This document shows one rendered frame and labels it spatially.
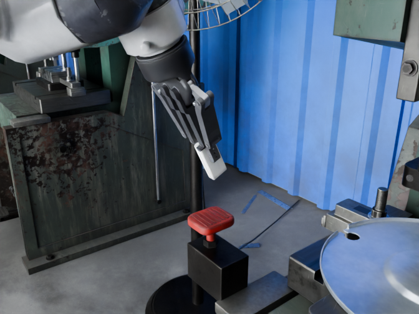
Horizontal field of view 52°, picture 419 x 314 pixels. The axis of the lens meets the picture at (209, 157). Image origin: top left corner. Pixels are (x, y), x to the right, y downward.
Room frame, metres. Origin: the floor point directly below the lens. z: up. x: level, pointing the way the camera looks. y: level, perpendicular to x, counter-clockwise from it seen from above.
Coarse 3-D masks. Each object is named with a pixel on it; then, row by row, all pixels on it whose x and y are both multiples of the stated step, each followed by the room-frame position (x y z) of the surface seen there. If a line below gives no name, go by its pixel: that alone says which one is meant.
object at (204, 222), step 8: (208, 208) 0.67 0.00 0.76; (216, 208) 0.67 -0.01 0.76; (192, 216) 0.64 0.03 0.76; (200, 216) 0.64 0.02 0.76; (208, 216) 0.64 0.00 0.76; (216, 216) 0.64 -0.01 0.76; (224, 216) 0.64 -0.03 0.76; (232, 216) 0.64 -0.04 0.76; (192, 224) 0.62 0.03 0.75; (200, 224) 0.61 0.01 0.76; (208, 224) 0.61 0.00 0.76; (216, 224) 0.61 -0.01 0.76; (224, 224) 0.62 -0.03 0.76; (232, 224) 0.63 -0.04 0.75; (200, 232) 0.60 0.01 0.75; (208, 232) 0.60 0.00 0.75; (216, 232) 0.61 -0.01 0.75; (208, 240) 0.63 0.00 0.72
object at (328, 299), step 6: (330, 294) 0.42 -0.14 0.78; (324, 300) 0.40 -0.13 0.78; (330, 300) 0.40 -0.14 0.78; (312, 306) 0.39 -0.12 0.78; (318, 306) 0.39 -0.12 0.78; (324, 306) 0.39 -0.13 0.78; (330, 306) 0.39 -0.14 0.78; (336, 306) 0.39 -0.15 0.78; (312, 312) 0.38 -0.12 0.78; (318, 312) 0.38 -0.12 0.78; (324, 312) 0.38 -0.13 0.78; (330, 312) 0.38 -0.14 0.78; (336, 312) 0.38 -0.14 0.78; (342, 312) 0.38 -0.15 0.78
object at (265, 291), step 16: (416, 128) 0.87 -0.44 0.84; (416, 144) 0.86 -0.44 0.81; (400, 160) 0.87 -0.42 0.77; (400, 176) 0.85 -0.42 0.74; (400, 192) 0.84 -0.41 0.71; (400, 208) 0.83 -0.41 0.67; (272, 272) 0.64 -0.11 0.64; (256, 288) 0.60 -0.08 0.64; (272, 288) 0.60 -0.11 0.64; (288, 288) 0.60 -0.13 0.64; (224, 304) 0.56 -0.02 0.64; (240, 304) 0.56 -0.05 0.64; (256, 304) 0.56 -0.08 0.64; (272, 304) 0.56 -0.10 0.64
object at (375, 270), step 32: (352, 224) 0.57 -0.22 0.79; (384, 224) 0.57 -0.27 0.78; (416, 224) 0.57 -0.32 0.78; (320, 256) 0.48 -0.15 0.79; (352, 256) 0.49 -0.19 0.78; (384, 256) 0.49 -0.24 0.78; (416, 256) 0.48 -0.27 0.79; (352, 288) 0.42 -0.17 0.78; (384, 288) 0.42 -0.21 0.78; (416, 288) 0.42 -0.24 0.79
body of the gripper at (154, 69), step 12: (180, 48) 0.56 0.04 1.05; (144, 60) 0.56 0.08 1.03; (156, 60) 0.55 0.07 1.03; (168, 60) 0.55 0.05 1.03; (180, 60) 0.56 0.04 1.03; (192, 60) 0.58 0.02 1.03; (144, 72) 0.57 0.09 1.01; (156, 72) 0.56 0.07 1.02; (168, 72) 0.56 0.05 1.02; (180, 72) 0.56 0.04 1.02; (168, 84) 0.60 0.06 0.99; (180, 84) 0.57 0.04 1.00; (192, 96) 0.58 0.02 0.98
